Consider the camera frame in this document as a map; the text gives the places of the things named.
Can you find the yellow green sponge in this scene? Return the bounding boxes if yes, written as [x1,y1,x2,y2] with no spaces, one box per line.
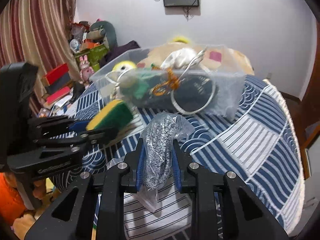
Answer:
[86,99,133,131]

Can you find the steel wool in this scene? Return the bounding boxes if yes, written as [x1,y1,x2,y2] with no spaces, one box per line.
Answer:
[137,112,195,213]

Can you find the green knitted glove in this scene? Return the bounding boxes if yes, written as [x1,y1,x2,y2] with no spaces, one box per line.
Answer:
[120,67,154,100]

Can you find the black hat with chains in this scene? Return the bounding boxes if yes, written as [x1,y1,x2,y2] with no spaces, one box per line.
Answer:
[137,74,219,112]

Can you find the red box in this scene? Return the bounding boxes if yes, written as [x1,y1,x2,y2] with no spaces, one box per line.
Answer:
[41,63,69,86]

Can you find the pink rabbit toy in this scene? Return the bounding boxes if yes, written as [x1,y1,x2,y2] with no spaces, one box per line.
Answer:
[79,55,95,85]

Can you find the blue white patterned tablecloth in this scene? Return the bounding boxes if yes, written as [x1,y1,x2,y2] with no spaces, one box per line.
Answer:
[49,74,306,240]

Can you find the green storage box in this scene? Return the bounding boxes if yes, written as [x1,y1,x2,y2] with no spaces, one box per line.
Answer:
[74,44,109,72]

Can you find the dark purple clothes pile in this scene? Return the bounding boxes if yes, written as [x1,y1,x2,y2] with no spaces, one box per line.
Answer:
[99,41,140,68]

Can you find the orange rubber bands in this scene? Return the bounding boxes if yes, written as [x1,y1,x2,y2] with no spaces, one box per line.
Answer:
[151,67,180,96]

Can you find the striped red gold curtain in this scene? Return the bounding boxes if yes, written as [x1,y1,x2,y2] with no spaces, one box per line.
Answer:
[1,0,80,113]

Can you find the grey green plush toy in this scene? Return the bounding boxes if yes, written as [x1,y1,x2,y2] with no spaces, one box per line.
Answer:
[87,21,118,50]

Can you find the white cloth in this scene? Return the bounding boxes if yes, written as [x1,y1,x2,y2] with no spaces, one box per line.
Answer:
[160,48,197,69]

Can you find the clear plastic storage box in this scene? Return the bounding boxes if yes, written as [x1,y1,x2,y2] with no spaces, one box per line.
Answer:
[90,42,247,119]

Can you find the yellow fluffy chair back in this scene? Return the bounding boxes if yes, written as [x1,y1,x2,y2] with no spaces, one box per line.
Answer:
[170,36,190,44]

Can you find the beige fleece blanket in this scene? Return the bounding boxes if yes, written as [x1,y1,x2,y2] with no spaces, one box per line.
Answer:
[137,42,254,75]

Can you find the white cable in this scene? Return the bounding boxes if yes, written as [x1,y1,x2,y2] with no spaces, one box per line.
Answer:
[105,47,217,116]

